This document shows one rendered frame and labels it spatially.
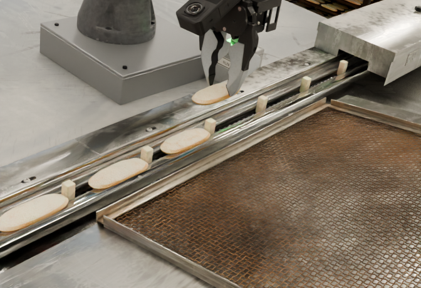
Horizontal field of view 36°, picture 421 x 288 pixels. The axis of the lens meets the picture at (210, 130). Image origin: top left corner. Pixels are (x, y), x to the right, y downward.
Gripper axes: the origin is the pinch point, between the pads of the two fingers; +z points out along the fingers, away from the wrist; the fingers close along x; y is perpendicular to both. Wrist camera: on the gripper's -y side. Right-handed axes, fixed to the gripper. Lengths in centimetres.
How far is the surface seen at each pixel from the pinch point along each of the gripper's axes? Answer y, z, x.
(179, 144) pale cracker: -7.4, 8.0, -0.1
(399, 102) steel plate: 46.5, 12.0, -11.4
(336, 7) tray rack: 234, 62, 102
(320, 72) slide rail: 37.3, 8.8, 2.7
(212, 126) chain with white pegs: 0.4, 7.6, 0.2
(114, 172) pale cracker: -20.0, 8.0, 0.1
